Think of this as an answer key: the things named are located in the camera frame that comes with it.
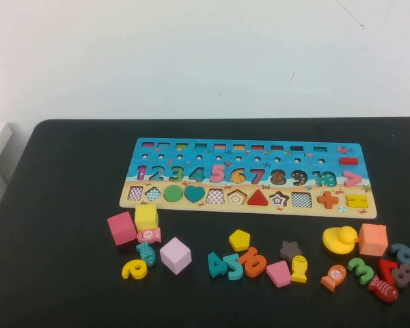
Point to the red wooden number seven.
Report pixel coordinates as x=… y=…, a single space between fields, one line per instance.
x=386 y=264

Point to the orange foam cube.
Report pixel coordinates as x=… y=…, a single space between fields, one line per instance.
x=373 y=240

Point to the pink wooden number five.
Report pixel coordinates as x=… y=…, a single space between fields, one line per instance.
x=218 y=173

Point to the brown wooden star piece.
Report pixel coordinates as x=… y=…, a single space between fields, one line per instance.
x=289 y=250

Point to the teal wooden fish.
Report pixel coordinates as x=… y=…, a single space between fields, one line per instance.
x=147 y=253

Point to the yellow wooden fish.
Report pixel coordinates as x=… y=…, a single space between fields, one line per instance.
x=299 y=269

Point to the dark pink foam cube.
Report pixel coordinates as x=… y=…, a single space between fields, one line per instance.
x=121 y=228

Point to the red wooden triangle piece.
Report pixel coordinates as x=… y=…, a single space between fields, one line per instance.
x=258 y=200

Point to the green wooden circle piece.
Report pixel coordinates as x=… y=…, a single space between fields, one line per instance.
x=173 y=194

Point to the blue wooden number puzzle board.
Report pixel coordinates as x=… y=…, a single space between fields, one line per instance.
x=191 y=155

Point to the yellow foam cube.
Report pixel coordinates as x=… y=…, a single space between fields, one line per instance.
x=146 y=217

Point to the yellow wooden pentagon piece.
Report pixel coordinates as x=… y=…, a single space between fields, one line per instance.
x=240 y=240

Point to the yellow wooden equals sign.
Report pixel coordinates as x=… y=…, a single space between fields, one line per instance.
x=356 y=197

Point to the yellow wooden number nine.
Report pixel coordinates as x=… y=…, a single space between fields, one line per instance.
x=128 y=272

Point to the green wooden number three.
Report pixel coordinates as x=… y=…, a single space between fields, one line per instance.
x=365 y=273

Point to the pink wooden greater-than sign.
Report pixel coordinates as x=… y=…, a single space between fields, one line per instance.
x=357 y=178

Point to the teal wooden number five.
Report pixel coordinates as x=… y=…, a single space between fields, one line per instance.
x=237 y=271

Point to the orange wooden plus sign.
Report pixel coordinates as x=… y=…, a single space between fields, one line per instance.
x=328 y=199

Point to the teal wooden heart piece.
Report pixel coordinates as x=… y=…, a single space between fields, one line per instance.
x=194 y=193

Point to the yellow rubber duck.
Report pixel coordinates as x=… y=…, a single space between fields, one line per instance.
x=338 y=241

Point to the pink wooden trapezoid piece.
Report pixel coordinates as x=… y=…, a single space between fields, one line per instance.
x=279 y=274

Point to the orange wooden fish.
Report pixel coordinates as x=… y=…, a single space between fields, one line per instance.
x=333 y=277

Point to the teal wooden number four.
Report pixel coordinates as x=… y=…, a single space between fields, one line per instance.
x=218 y=268

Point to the brown wooden number eight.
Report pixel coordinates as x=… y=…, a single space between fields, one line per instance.
x=404 y=276

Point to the pink wooden fish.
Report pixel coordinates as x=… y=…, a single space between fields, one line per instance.
x=148 y=235

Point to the red wooden minus sign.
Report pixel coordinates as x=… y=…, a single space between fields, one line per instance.
x=348 y=161

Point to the red wooden fish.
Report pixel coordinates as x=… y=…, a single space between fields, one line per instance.
x=383 y=289

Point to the light pink foam cube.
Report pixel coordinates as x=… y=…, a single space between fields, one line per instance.
x=175 y=255

